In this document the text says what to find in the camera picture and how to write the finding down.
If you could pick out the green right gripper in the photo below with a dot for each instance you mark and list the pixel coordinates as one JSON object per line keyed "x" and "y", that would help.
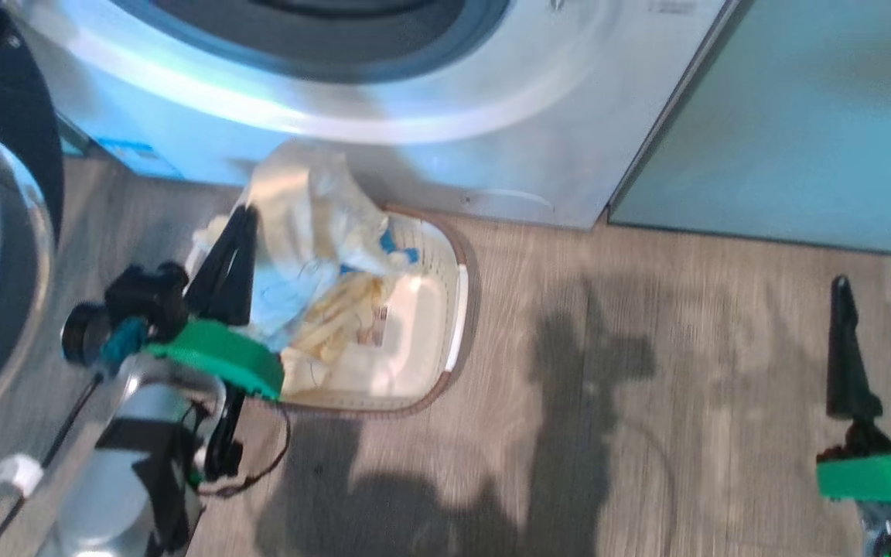
{"x": 879, "y": 476}

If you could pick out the cream perforated laundry basket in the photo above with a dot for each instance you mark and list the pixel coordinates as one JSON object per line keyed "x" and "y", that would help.
{"x": 430, "y": 325}

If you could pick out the round glass washing machine door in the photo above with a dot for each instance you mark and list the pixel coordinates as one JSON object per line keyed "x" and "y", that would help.
{"x": 20, "y": 116}

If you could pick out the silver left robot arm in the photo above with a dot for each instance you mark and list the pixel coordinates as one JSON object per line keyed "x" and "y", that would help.
{"x": 105, "y": 503}

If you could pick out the white front-load washing machine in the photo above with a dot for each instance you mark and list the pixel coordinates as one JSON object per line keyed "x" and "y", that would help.
{"x": 492, "y": 116}

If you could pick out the basket bottom label sticker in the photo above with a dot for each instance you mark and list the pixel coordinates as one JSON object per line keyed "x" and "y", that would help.
{"x": 378, "y": 325}

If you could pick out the yellow baby garment blue cuffs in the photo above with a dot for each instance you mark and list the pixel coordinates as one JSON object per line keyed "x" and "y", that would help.
{"x": 306, "y": 224}

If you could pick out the blue washer sticker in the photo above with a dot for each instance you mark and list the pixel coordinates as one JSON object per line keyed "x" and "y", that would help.
{"x": 136, "y": 158}

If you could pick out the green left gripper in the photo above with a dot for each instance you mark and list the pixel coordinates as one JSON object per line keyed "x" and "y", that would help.
{"x": 221, "y": 356}

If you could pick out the teal cabinet panel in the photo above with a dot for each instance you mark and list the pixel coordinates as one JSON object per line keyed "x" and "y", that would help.
{"x": 786, "y": 116}

